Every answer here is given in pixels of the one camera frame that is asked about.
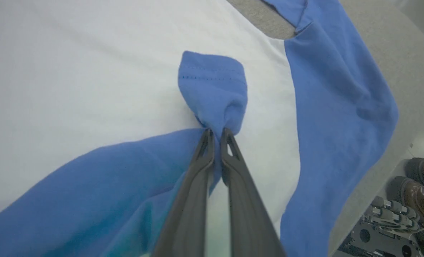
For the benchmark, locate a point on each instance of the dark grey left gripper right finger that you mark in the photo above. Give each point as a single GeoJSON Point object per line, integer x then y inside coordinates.
{"type": "Point", "coordinates": [249, 210]}

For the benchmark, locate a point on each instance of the white garment with blue sleeves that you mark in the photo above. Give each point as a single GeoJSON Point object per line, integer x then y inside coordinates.
{"type": "Point", "coordinates": [90, 71]}

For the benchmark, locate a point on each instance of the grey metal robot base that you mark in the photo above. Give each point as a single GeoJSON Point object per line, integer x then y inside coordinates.
{"type": "Point", "coordinates": [379, 232]}

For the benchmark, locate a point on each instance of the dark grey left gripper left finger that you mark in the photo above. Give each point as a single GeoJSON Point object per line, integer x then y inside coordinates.
{"type": "Point", "coordinates": [188, 207]}

